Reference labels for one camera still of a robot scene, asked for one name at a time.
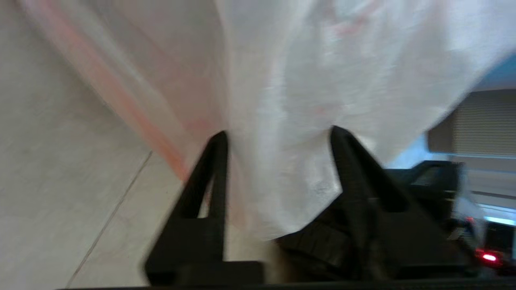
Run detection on white trash bag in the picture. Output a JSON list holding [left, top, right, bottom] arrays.
[[16, 0, 516, 242]]

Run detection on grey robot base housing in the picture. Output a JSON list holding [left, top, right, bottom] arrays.
[[383, 160, 464, 226]]

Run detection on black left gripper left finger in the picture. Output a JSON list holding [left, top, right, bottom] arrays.
[[144, 130, 264, 284]]

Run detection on white ribbed bin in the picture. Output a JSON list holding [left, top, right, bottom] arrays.
[[427, 89, 516, 157]]

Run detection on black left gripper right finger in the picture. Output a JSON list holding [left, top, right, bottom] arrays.
[[330, 126, 470, 280]]

